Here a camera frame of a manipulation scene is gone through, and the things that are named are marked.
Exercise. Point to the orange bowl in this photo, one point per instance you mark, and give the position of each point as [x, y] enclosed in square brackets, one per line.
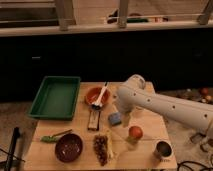
[93, 94]

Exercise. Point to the white dish brush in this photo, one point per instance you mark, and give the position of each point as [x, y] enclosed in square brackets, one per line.
[97, 104]

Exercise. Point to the red apple toy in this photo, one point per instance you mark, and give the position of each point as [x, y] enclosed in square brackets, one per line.
[135, 133]

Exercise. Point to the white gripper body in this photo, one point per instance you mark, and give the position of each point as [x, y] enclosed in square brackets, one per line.
[125, 118]

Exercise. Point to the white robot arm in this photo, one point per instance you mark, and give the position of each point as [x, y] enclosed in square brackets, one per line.
[196, 115]

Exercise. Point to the dark red bowl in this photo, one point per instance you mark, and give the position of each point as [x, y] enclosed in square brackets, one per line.
[68, 148]

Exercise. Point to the green plastic tray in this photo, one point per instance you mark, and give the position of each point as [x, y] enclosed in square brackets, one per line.
[56, 98]

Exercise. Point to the black stand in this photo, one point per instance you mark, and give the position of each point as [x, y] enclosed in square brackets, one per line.
[12, 160]

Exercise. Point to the yellow corn toy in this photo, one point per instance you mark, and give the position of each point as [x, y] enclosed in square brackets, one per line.
[109, 145]

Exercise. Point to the blue sponge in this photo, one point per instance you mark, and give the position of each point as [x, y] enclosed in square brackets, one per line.
[114, 119]

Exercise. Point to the green toy vegetable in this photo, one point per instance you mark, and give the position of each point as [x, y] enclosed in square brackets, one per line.
[54, 138]

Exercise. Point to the wooden block with metal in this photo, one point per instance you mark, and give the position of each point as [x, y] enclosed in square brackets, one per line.
[93, 123]

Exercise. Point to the metal can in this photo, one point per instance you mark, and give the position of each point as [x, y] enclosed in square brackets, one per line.
[162, 150]

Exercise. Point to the white wooden railing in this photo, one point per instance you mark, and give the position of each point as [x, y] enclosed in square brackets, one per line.
[49, 17]

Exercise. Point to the brown grape bunch toy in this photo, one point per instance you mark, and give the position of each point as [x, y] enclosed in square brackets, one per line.
[100, 148]

